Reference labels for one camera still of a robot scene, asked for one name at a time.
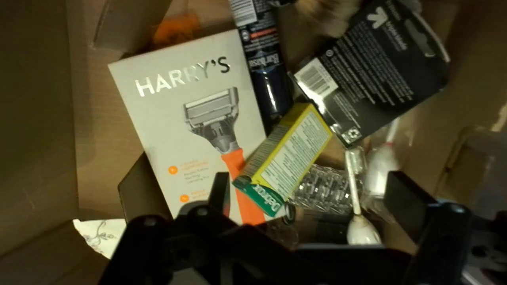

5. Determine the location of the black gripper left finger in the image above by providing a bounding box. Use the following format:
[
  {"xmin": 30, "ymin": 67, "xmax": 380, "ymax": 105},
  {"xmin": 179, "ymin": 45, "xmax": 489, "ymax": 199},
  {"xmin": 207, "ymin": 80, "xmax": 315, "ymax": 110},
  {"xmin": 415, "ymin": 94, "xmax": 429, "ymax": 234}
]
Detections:
[{"xmin": 207, "ymin": 170, "xmax": 233, "ymax": 219}]

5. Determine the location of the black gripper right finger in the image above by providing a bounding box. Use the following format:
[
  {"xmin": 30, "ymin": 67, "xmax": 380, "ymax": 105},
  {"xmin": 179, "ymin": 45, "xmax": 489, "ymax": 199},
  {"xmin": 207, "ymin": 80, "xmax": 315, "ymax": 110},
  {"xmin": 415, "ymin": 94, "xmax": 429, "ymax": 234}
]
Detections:
[{"xmin": 382, "ymin": 170, "xmax": 440, "ymax": 246}]

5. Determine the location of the green yellow medicine box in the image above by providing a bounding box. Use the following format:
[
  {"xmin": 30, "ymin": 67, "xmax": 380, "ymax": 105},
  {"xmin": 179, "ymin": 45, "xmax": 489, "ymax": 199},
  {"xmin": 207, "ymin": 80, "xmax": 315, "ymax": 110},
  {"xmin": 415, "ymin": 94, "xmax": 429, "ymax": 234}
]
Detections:
[{"xmin": 230, "ymin": 102, "xmax": 336, "ymax": 219}]

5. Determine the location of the white Harry's razor box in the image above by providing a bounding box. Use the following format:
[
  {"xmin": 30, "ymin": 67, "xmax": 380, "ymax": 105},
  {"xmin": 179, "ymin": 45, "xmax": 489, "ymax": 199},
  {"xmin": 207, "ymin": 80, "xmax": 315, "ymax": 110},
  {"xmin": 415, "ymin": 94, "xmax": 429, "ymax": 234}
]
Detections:
[{"xmin": 106, "ymin": 28, "xmax": 269, "ymax": 229}]

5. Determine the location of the dark blue spray can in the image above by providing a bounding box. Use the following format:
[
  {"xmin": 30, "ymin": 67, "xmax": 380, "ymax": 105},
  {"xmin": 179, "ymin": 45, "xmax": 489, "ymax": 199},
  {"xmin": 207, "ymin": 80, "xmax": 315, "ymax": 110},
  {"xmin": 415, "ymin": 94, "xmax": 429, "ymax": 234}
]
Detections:
[{"xmin": 226, "ymin": 0, "xmax": 296, "ymax": 135}]

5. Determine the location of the clear blister pack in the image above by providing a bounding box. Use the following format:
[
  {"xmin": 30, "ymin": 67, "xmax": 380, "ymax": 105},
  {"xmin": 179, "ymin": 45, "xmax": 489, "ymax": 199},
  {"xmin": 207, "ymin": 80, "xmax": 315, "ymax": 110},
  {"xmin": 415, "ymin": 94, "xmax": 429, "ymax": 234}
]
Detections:
[{"xmin": 291, "ymin": 164, "xmax": 361, "ymax": 215}]

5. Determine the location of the white handwritten paper note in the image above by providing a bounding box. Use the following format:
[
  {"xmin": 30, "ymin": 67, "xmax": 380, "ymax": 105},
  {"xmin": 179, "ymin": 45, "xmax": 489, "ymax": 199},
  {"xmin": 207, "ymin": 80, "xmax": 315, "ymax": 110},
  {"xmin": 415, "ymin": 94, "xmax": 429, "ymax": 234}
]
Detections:
[{"xmin": 71, "ymin": 218, "xmax": 130, "ymax": 262}]

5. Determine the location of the black printed package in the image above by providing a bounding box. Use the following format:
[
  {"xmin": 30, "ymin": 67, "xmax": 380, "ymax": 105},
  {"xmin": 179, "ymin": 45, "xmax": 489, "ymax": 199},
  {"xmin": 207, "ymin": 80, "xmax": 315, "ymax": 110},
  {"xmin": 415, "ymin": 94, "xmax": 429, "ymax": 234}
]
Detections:
[{"xmin": 291, "ymin": 0, "xmax": 451, "ymax": 148}]

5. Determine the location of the orange item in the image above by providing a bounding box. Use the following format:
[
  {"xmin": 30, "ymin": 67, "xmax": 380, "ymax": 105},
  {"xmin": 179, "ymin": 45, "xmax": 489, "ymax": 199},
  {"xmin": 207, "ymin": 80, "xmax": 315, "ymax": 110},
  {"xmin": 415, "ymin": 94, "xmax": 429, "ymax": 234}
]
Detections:
[{"xmin": 150, "ymin": 15, "xmax": 193, "ymax": 48}]

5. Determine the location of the brown cardboard flap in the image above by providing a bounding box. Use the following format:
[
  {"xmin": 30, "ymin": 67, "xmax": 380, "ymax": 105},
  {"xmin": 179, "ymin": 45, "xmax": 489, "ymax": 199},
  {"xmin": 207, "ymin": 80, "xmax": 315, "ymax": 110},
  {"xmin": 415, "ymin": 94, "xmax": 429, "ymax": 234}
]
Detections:
[{"xmin": 92, "ymin": 0, "xmax": 174, "ymax": 56}]

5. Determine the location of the cardboard bin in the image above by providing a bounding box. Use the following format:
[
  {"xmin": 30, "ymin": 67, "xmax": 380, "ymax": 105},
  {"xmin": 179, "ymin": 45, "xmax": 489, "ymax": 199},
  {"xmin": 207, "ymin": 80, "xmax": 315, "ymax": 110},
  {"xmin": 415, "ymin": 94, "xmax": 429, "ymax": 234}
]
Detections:
[{"xmin": 0, "ymin": 0, "xmax": 507, "ymax": 285}]

